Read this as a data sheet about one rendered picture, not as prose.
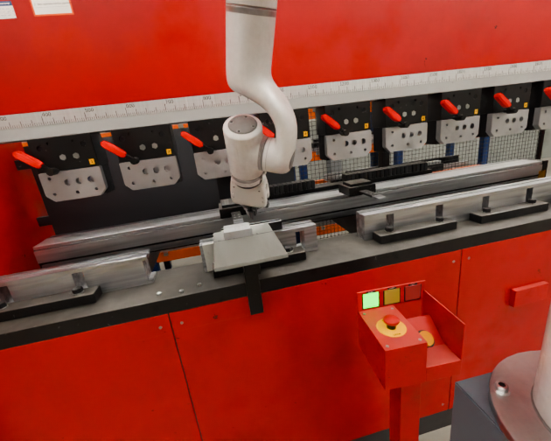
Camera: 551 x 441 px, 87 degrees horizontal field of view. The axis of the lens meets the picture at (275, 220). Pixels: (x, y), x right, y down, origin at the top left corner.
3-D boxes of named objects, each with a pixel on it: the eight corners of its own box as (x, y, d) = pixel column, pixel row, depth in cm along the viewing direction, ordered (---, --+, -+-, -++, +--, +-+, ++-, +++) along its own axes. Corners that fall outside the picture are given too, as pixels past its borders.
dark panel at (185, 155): (59, 245, 133) (23, 146, 120) (61, 243, 135) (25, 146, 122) (296, 204, 152) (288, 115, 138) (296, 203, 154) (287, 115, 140)
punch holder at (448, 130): (439, 144, 98) (442, 92, 93) (422, 143, 106) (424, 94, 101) (477, 139, 101) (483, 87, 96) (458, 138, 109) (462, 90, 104)
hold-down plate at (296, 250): (213, 278, 90) (212, 269, 90) (213, 270, 96) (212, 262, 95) (306, 259, 95) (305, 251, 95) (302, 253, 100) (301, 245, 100)
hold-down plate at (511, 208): (480, 224, 106) (481, 216, 105) (468, 220, 111) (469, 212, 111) (547, 210, 111) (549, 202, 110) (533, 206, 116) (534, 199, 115)
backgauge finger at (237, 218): (222, 231, 99) (219, 217, 97) (219, 212, 123) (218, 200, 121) (257, 225, 100) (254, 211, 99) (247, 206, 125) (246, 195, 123)
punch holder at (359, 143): (328, 161, 92) (324, 105, 87) (318, 159, 100) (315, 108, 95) (372, 155, 94) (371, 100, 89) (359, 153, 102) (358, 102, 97)
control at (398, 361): (385, 390, 71) (385, 329, 66) (358, 345, 86) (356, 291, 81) (461, 374, 73) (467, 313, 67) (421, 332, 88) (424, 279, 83)
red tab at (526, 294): (513, 307, 110) (516, 291, 108) (508, 304, 112) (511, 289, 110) (546, 298, 112) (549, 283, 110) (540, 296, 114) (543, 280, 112)
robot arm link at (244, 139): (271, 160, 74) (236, 153, 75) (270, 115, 63) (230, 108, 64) (261, 185, 69) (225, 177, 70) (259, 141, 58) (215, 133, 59)
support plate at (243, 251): (214, 272, 69) (213, 268, 69) (213, 235, 94) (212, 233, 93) (288, 257, 72) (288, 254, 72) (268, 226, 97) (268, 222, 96)
